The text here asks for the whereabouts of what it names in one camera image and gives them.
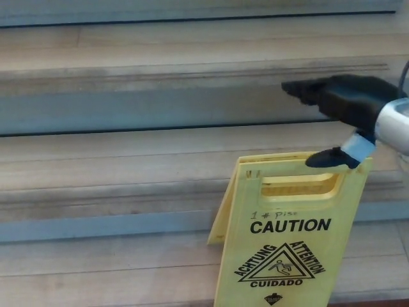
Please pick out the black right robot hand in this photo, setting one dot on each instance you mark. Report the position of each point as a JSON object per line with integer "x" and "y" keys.
{"x": 351, "y": 99}

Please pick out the yellow folding caution sign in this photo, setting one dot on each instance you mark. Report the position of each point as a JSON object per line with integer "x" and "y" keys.
{"x": 287, "y": 201}

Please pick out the grey wooden staircase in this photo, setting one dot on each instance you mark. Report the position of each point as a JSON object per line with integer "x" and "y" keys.
{"x": 112, "y": 160}

